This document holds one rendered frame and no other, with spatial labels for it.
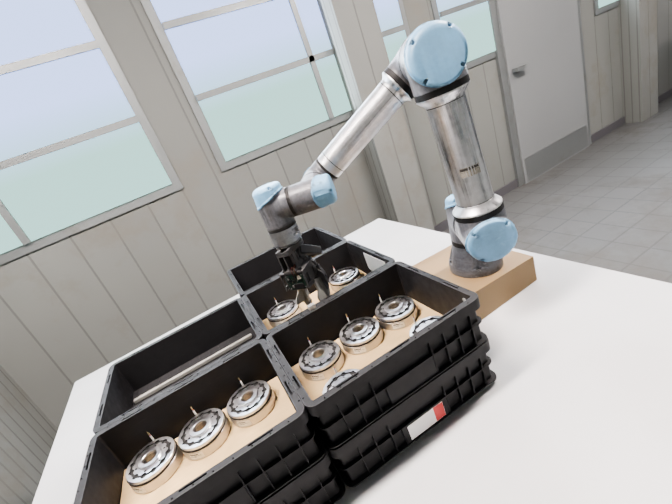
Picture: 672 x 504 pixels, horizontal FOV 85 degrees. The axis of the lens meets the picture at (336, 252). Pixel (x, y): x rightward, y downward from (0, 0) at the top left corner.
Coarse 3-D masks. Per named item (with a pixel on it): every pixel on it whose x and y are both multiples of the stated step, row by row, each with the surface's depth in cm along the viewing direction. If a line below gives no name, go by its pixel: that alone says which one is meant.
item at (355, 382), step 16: (384, 272) 97; (416, 272) 90; (352, 288) 94; (464, 288) 77; (320, 304) 92; (464, 304) 72; (448, 320) 71; (272, 336) 87; (416, 336) 69; (432, 336) 70; (400, 352) 67; (288, 368) 74; (368, 368) 66; (384, 368) 67; (352, 384) 64; (304, 400) 64; (320, 400) 63; (336, 400) 64
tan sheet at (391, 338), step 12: (420, 312) 92; (432, 312) 90; (384, 336) 88; (396, 336) 87; (408, 336) 85; (384, 348) 85; (348, 360) 85; (360, 360) 84; (372, 360) 82; (300, 372) 87; (312, 384) 82; (324, 384) 81; (312, 396) 79
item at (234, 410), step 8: (248, 384) 85; (256, 384) 84; (264, 384) 83; (240, 392) 84; (264, 392) 81; (232, 400) 82; (256, 400) 79; (264, 400) 78; (232, 408) 80; (240, 408) 78; (248, 408) 78; (256, 408) 77; (232, 416) 77; (240, 416) 76
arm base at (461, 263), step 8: (456, 248) 105; (464, 248) 103; (456, 256) 106; (464, 256) 104; (472, 256) 103; (456, 264) 106; (464, 264) 104; (472, 264) 103; (480, 264) 103; (488, 264) 102; (496, 264) 103; (456, 272) 107; (464, 272) 105; (472, 272) 103; (480, 272) 103; (488, 272) 103
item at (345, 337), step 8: (352, 320) 93; (360, 320) 93; (368, 320) 92; (376, 320) 90; (344, 328) 92; (368, 328) 88; (376, 328) 87; (344, 336) 89; (352, 336) 87; (360, 336) 86; (368, 336) 85; (352, 344) 85
